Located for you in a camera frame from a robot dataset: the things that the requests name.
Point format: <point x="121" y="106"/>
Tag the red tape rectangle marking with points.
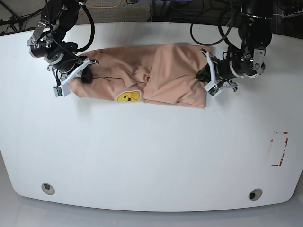
<point x="277" y="149"/>

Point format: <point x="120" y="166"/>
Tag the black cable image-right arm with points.
<point x="212" y="32"/>

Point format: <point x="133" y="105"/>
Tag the black tripod stand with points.
<point x="19" y="14"/>

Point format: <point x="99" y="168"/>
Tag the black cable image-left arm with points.
<point x="76" y="38"/>

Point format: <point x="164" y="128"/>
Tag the peach t-shirt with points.
<point x="156" y="74"/>

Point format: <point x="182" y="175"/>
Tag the right table cable grommet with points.
<point x="255" y="194"/>

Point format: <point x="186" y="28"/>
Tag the left table cable grommet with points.
<point x="48" y="189"/>

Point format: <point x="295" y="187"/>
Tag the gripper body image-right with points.
<point x="247" y="61"/>

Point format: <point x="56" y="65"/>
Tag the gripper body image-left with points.
<point x="47" y="41"/>

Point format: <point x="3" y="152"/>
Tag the white power strip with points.
<point x="292" y="11"/>

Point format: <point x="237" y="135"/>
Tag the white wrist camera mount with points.
<point x="218" y="81"/>
<point x="65" y="71"/>

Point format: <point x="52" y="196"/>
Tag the table cable grommet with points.
<point x="255" y="194"/>
<point x="48" y="189"/>

